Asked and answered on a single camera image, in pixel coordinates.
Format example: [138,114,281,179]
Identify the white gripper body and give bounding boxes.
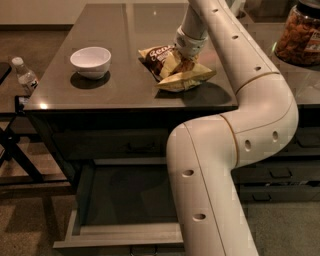
[174,27,207,59]

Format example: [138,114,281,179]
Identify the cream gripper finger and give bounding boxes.
[160,50,181,79]

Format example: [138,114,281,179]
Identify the brown and yellow chip bag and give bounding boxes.
[139,45,216,92]

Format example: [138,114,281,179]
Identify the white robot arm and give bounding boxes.
[166,0,298,256]

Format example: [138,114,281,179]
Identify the grey top left drawer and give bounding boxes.
[52,129,168,160]

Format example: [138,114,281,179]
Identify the grey top right drawer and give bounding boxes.
[275,127,320,157]

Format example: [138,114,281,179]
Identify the open grey middle drawer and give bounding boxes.
[53,165,184,256]

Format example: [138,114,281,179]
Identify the grey middle right drawer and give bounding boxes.
[231,160,320,184]

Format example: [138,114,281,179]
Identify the grey counter cabinet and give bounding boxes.
[26,2,320,191]

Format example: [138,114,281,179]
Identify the white ceramic bowl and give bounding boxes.
[70,47,111,80]

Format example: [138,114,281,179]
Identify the clear jar of nuts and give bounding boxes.
[275,0,320,66]

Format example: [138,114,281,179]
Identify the clear plastic water bottle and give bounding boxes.
[12,57,38,96]

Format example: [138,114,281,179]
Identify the black side table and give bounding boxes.
[0,62,69,186]

